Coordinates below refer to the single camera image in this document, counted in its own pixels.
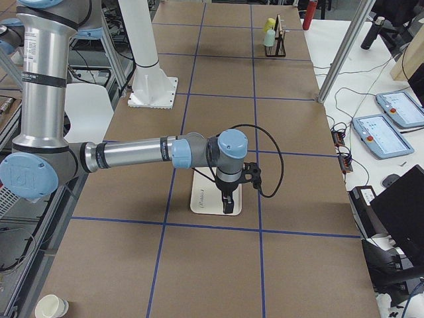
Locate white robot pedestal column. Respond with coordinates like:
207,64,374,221
119,0,178,109

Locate cream rabbit print tray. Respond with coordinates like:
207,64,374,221
190,172,242,216

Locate red cylinder bottle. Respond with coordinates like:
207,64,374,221
302,0,318,30

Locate aluminium frame post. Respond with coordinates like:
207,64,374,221
317,0,376,104

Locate blue teach pendant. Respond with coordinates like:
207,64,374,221
352,114,414,160
376,90,423,129

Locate near blue teach pendant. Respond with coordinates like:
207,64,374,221
352,114,414,160

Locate black laptop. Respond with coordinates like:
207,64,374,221
370,164,423,266

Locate yellow plastic cup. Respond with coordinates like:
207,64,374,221
263,18,276,33

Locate far blue teach pendant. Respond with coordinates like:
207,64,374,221
376,90,423,129

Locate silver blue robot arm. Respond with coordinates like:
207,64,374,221
1,1,249,215

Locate black thermos bottle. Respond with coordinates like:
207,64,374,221
360,16,386,50

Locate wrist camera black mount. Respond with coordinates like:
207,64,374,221
238,162,262,191

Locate black wire cup rack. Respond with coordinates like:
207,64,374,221
263,14,287,58

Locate black power adapter box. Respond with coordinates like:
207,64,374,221
348,185,381,238

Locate black computer mouse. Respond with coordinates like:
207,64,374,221
382,174,400,188

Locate pale green plastic cup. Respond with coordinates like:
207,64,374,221
263,29,276,48

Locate white paper cup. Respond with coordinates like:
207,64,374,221
34,294,69,318

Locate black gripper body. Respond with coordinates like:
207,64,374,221
220,187,236,206

